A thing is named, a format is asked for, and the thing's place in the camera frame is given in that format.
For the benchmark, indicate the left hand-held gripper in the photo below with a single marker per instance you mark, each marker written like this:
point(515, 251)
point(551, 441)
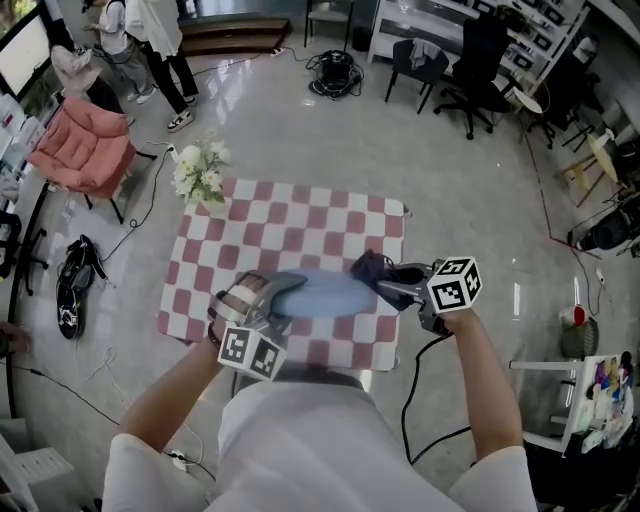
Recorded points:
point(250, 352)

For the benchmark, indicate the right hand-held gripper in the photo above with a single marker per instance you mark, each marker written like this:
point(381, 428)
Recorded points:
point(455, 290)

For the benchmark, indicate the big blue plate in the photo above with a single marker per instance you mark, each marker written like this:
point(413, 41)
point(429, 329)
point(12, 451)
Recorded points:
point(325, 300)

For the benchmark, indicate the dark blue cloth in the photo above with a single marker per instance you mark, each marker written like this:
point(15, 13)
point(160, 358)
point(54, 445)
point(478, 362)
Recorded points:
point(370, 267)

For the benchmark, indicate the person's right forearm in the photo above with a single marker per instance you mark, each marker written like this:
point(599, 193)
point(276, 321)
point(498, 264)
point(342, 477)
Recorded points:
point(487, 390)

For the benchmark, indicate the person's left forearm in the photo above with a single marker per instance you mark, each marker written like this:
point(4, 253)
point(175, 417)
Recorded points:
point(165, 400)

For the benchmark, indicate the person's left hand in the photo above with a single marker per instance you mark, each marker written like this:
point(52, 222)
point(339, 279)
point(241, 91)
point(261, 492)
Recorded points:
point(260, 285)

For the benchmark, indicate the red white checkered tablecloth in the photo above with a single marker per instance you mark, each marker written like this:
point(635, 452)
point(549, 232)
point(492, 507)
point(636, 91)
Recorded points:
point(290, 225)

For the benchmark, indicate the black wristband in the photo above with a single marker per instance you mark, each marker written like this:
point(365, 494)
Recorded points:
point(214, 336)

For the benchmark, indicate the white flower bouquet in vase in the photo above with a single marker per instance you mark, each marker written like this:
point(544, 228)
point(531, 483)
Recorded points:
point(197, 170)

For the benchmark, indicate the white cup with red inside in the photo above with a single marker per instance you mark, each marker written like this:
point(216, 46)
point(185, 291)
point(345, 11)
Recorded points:
point(574, 315)

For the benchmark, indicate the person's white shirt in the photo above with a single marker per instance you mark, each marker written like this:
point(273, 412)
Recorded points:
point(310, 450)

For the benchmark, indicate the green woven basket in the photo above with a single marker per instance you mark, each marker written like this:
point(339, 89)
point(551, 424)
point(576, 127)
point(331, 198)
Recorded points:
point(580, 340)

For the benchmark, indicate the black floor fan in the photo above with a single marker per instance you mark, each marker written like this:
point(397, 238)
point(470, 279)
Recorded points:
point(607, 232)

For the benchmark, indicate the dark grey chair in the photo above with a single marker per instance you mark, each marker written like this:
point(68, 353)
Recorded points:
point(420, 77)

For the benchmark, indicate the black backpack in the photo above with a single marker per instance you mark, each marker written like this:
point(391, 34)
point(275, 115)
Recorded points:
point(75, 290)

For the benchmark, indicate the round white side table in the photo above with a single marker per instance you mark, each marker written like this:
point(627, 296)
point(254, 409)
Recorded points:
point(530, 102)

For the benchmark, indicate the pile of colourful toys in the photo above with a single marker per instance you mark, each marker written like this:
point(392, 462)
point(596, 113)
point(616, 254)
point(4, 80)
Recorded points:
point(610, 390)

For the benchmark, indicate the round wooden table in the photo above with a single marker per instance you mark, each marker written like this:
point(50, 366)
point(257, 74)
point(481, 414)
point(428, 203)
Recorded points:
point(602, 155)

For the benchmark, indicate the grey garment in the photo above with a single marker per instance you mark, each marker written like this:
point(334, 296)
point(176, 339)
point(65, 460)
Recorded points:
point(425, 52)

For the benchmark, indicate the black office chair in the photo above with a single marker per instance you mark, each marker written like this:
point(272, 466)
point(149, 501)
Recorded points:
point(7, 245)
point(482, 60)

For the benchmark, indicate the pink cushioned armchair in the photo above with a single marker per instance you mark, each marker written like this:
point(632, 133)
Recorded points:
point(80, 150)

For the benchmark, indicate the black waste bin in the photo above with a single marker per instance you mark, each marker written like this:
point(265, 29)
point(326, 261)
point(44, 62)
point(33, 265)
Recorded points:
point(361, 39)

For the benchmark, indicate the dark wooden platform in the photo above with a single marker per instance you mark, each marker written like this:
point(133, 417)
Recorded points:
point(235, 35)

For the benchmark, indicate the white shelf unit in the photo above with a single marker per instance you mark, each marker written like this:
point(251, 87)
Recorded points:
point(415, 20)

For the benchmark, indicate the row of black white devices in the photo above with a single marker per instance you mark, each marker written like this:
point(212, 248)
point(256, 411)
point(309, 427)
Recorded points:
point(542, 40)

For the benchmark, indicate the white desk with black edge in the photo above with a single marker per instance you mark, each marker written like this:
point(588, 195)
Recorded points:
point(27, 195)

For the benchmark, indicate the grey green chair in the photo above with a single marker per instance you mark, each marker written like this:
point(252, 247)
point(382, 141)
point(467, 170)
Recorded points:
point(327, 12)

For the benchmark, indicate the white drawer unit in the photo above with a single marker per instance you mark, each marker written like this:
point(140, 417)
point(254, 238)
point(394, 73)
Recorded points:
point(40, 475)

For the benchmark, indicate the black framed window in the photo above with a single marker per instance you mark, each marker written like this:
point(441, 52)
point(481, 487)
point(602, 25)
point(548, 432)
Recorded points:
point(22, 55)

